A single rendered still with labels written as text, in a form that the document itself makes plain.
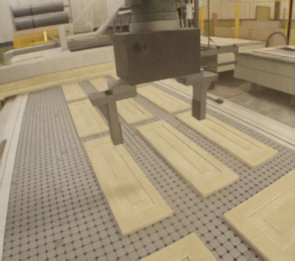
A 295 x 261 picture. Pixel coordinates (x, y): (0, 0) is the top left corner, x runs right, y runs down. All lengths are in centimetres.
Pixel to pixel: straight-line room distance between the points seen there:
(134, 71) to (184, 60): 15
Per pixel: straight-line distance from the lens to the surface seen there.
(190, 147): 111
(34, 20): 629
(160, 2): 57
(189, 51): 61
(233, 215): 80
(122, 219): 79
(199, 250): 71
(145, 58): 55
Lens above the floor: 150
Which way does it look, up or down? 24 degrees down
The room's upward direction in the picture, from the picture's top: 5 degrees counter-clockwise
